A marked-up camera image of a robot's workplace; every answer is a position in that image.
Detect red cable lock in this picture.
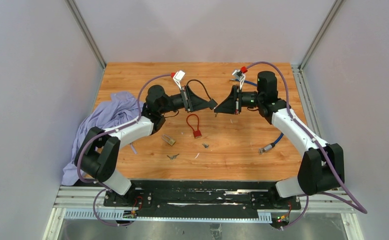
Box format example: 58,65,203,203
186,113,203,139

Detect brass padlock keys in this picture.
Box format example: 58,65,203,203
167,153,180,160

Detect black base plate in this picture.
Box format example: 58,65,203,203
103,179,301,219

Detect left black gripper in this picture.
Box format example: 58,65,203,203
159,85,212,115

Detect aluminium frame rails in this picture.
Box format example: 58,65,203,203
43,185,364,240

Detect lavender cloth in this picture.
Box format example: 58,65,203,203
61,91,144,186

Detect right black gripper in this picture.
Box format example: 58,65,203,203
214,85,263,115

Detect black cable lock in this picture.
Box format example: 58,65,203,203
186,79,218,107

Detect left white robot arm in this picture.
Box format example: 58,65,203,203
74,84,217,207

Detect brass padlock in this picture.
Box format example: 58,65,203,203
161,134,176,146

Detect blue cable lock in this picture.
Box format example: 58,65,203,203
230,78,284,155

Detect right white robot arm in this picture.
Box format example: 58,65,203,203
214,69,344,209

